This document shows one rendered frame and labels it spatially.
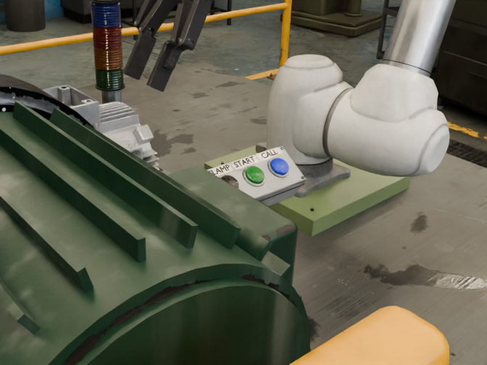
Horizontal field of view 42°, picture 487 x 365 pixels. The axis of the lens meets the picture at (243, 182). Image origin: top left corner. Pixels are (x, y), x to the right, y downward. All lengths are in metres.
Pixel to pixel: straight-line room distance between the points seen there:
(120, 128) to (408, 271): 0.60
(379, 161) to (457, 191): 0.37
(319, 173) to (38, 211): 1.16
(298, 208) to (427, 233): 0.28
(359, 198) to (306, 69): 0.30
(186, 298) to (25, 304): 0.05
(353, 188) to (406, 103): 0.27
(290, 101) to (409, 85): 0.25
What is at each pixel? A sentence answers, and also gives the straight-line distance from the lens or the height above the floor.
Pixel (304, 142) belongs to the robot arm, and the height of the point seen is 0.96.
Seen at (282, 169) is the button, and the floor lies 1.07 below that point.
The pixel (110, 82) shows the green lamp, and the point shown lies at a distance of 1.37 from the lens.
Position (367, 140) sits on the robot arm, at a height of 1.01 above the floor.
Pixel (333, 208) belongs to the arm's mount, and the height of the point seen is 0.84.
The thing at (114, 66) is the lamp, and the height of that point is 1.08.
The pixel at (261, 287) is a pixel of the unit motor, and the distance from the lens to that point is 0.24.
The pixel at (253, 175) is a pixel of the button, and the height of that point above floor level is 1.07.
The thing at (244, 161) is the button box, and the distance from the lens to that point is 0.93.
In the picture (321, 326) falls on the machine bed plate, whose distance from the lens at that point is 1.07.
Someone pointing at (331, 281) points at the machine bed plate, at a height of 0.80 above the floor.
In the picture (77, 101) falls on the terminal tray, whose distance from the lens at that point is 1.04.
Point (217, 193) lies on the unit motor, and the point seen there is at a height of 1.32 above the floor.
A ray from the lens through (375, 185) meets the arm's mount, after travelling 1.45.
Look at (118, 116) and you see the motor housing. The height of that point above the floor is 1.10.
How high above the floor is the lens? 1.48
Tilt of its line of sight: 27 degrees down
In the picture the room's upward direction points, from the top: 3 degrees clockwise
